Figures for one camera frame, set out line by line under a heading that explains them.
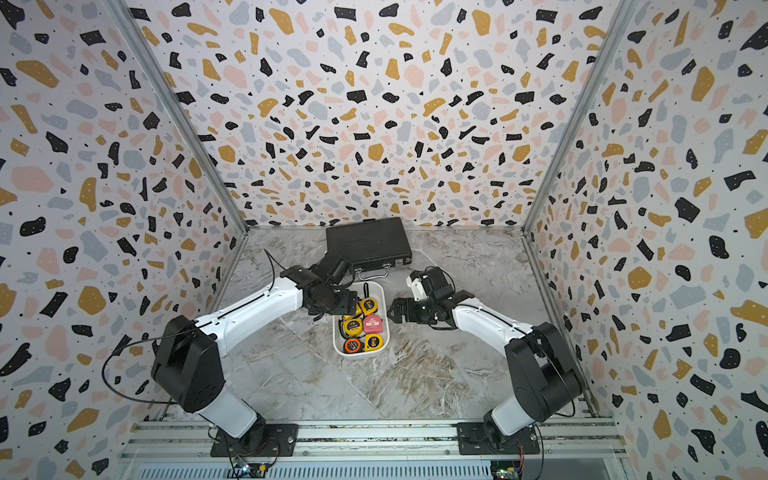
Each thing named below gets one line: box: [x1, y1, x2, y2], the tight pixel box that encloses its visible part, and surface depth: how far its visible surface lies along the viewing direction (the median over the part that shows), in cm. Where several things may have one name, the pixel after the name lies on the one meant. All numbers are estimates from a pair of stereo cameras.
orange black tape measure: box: [343, 338, 365, 354], surface depth 89 cm
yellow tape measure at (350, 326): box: [338, 315, 363, 339], surface depth 94 cm
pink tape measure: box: [363, 314, 383, 334], surface depth 94 cm
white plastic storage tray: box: [333, 281, 391, 358], surface depth 94 cm
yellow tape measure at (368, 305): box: [360, 282, 378, 316], surface depth 99 cm
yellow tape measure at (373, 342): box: [364, 334, 385, 352], surface depth 90 cm
